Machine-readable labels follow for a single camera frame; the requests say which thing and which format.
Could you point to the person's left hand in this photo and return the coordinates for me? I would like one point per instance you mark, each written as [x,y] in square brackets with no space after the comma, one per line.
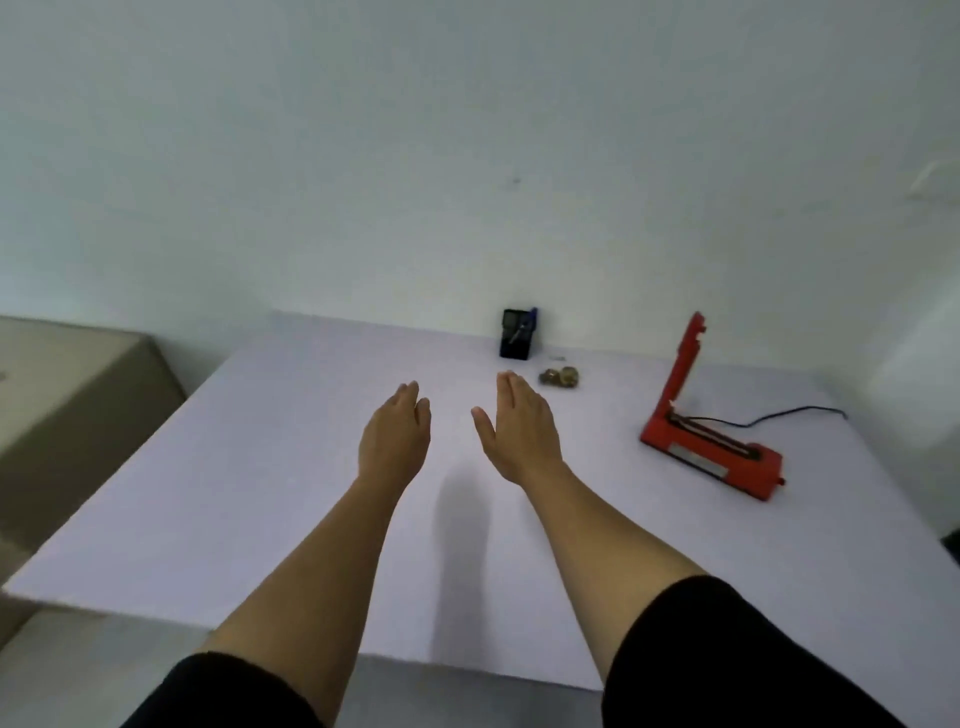
[391,446]

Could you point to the person's right hand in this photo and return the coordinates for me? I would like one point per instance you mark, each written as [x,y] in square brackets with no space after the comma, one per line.
[521,435]

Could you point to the person's right thumb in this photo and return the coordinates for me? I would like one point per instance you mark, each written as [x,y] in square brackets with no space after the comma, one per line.
[484,427]

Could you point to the person's left thumb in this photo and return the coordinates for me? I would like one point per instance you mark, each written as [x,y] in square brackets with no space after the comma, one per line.
[424,416]

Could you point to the person's left forearm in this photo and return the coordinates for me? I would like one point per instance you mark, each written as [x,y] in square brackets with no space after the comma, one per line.
[322,585]

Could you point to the person's right forearm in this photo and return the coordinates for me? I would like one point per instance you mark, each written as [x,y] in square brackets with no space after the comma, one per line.
[600,555]

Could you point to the small gold round item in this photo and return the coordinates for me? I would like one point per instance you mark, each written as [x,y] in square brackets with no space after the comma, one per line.
[571,377]
[551,377]

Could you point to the black pen holder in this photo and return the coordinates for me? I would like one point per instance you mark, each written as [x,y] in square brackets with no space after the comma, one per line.
[514,341]

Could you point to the red heat sealer machine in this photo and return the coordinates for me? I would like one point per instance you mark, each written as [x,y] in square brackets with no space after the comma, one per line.
[739,461]

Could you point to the black shirt sleeve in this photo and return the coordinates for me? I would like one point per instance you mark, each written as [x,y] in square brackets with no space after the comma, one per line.
[720,660]
[217,694]

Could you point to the brown cardboard box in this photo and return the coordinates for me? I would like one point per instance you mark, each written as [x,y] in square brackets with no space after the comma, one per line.
[67,420]

